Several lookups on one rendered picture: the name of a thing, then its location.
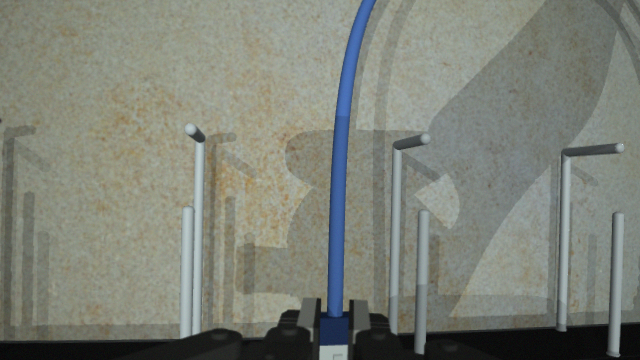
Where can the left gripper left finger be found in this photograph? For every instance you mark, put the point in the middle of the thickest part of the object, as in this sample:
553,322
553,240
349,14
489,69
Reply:
286,342

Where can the black network patch panel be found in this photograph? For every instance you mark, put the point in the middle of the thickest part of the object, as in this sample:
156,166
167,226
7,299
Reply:
560,342

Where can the white network plug with blue boot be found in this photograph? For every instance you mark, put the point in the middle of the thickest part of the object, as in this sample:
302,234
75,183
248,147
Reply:
333,337

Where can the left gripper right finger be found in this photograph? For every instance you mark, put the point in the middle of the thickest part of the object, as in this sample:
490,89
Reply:
374,343

